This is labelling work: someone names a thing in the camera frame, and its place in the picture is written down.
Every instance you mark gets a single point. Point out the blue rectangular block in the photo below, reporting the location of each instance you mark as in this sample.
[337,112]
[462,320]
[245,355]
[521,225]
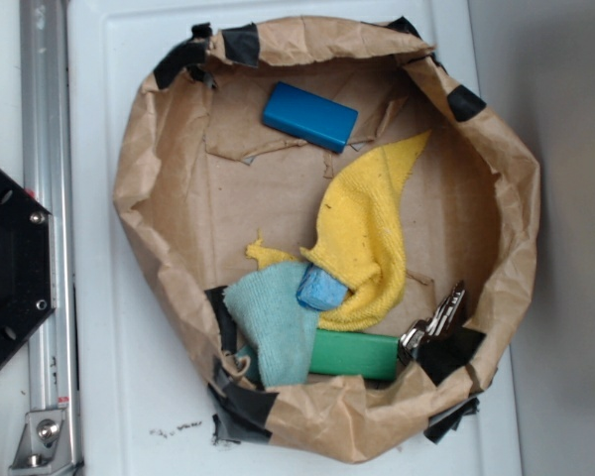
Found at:
[318,120]

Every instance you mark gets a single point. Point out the green rectangular block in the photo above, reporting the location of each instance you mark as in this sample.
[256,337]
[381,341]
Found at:
[374,357]

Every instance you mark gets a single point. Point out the crumpled blue sponge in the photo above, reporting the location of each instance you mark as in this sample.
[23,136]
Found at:
[319,290]

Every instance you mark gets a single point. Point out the yellow cloth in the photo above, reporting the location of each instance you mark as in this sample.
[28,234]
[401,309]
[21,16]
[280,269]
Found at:
[359,235]

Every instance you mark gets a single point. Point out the light blue cloth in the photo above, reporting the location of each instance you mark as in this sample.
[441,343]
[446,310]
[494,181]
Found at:
[264,306]

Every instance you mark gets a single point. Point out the brown paper bag bin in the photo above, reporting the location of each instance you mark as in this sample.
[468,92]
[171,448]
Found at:
[207,194]

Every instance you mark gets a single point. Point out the aluminium rail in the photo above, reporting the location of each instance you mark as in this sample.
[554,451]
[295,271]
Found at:
[53,357]

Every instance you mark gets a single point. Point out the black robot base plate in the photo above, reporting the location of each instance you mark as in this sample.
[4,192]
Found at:
[26,296]

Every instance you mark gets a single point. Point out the metal corner bracket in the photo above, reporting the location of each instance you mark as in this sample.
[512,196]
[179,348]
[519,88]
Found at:
[44,446]

